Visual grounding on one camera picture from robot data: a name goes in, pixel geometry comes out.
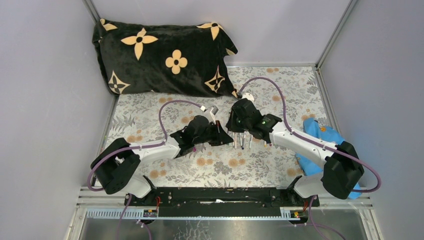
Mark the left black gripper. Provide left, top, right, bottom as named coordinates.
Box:
left=192, top=121, right=233, bottom=147

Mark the dark green end marker pen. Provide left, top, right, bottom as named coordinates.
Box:
left=248, top=134, right=253, bottom=149

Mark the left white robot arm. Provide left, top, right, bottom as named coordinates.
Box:
left=89, top=115, right=234, bottom=206

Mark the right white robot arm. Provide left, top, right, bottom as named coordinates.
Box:
left=226, top=98, right=364, bottom=206

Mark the floral table mat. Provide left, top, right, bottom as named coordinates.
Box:
left=106, top=66, right=329, bottom=187

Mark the blue cloth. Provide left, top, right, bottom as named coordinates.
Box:
left=291, top=118, right=364, bottom=200

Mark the black pillow with beige flowers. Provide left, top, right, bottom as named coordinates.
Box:
left=91, top=18, right=239, bottom=98

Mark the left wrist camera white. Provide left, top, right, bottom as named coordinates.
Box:
left=203, top=105, right=219, bottom=123

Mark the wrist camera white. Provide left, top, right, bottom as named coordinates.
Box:
left=242, top=92, right=255, bottom=103
left=203, top=105, right=219, bottom=123

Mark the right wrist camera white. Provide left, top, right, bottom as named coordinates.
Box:
left=242, top=92, right=255, bottom=103

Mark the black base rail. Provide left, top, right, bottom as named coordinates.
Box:
left=124, top=187, right=320, bottom=218

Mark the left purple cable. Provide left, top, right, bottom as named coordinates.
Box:
left=86, top=99, right=208, bottom=193

